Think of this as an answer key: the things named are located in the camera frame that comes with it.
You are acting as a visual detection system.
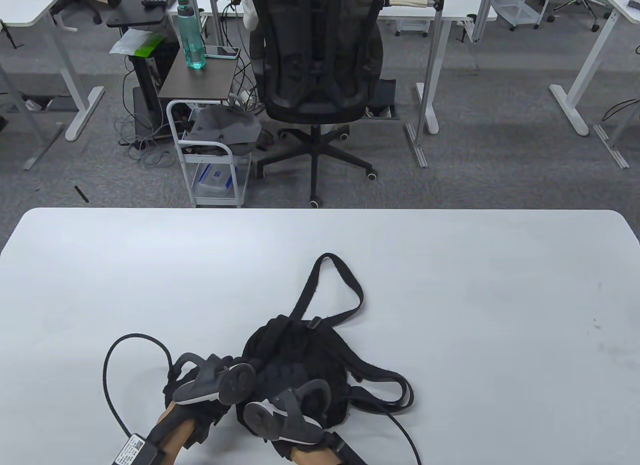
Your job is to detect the person's right hand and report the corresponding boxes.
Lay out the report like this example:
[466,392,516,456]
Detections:
[237,362,348,456]

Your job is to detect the person's left hand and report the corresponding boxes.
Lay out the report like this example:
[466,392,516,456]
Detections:
[162,357,261,443]

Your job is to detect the black backpack with shoulder straps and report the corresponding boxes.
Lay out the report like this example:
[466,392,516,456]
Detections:
[235,253,415,431]

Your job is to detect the person's right forearm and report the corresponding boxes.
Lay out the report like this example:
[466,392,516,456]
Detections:
[290,445,346,465]

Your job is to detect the person's left forearm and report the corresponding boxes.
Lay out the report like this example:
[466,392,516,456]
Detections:
[150,402,201,453]

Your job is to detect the grey white left hand controller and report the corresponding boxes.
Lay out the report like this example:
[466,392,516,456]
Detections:
[171,353,256,406]

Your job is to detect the grey white hand controller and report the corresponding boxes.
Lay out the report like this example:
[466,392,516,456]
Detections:
[171,353,256,406]
[243,379,333,445]

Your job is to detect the grey white right hand controller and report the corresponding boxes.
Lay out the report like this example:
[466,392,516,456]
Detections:
[243,379,333,445]

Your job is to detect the blue and white box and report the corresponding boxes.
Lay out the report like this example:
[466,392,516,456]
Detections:
[194,162,238,193]

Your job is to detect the white rolling cart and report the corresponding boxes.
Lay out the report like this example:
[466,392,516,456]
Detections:
[166,99,252,209]

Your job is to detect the grey fabric bag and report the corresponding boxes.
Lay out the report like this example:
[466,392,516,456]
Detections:
[184,106,262,156]

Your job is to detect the small dark side table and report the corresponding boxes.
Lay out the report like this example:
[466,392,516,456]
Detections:
[158,47,238,102]

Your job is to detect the black mesh office chair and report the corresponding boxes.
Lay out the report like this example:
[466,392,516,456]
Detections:
[248,0,385,209]

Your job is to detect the teal water bottle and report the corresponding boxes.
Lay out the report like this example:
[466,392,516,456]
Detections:
[177,0,207,70]

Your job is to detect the green packet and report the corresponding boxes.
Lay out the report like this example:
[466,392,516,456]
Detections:
[135,33,167,58]

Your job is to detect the white paper sheet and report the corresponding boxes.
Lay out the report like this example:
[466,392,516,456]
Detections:
[109,28,151,56]

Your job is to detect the black standing desk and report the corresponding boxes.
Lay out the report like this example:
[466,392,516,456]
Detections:
[106,0,188,138]

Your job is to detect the long white desk aluminium legs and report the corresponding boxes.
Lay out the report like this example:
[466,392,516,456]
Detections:
[167,0,498,168]

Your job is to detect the black swivel chair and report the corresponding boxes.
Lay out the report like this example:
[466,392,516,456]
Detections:
[50,0,103,25]

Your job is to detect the white desk with rounded corner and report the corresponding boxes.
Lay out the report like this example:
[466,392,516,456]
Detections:
[0,0,106,142]

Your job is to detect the white desk with white leg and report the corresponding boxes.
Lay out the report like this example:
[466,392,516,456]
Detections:
[549,0,640,137]

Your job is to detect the black star-base chair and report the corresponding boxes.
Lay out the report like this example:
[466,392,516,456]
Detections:
[540,0,613,33]

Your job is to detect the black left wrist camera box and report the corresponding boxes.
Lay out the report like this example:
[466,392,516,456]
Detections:
[114,433,166,465]

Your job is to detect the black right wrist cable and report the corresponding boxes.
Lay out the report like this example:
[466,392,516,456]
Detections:
[372,402,422,465]

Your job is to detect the tangle of floor cables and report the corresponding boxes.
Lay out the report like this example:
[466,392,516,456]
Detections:
[115,55,176,168]

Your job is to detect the aluminium frame foot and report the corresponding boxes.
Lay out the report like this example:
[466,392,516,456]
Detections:
[592,97,640,170]
[0,70,65,171]

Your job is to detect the white wire cart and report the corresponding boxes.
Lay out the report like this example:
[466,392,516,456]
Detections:
[492,0,556,31]

